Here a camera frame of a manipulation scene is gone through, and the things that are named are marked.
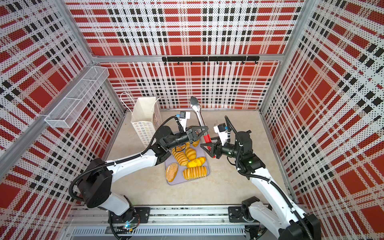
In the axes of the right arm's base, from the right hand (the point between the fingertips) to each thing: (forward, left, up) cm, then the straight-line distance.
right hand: (204, 144), depth 69 cm
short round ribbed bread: (+7, +8, -23) cm, 25 cm away
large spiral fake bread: (-4, +4, -22) cm, 23 cm away
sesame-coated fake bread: (-4, +19, -22) cm, 29 cm away
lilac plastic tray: (-7, +15, -25) cm, 30 cm away
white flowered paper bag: (+34, +40, -18) cm, 55 cm away
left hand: (+4, -2, +6) cm, 8 cm away
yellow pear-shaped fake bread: (+2, +4, -23) cm, 24 cm away
